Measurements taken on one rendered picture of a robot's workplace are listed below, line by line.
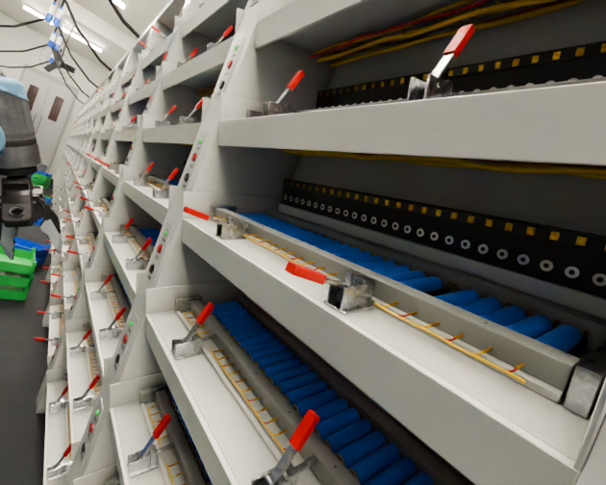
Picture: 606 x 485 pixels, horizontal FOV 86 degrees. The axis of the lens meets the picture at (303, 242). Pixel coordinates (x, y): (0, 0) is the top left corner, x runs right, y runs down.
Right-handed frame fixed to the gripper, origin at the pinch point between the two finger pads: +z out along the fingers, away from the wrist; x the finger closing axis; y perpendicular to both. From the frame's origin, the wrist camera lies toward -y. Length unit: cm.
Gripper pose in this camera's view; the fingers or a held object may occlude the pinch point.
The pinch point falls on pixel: (36, 253)
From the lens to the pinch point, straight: 97.1
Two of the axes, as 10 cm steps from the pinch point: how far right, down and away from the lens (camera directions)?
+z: -1.4, 8.9, 4.4
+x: -8.2, 1.5, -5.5
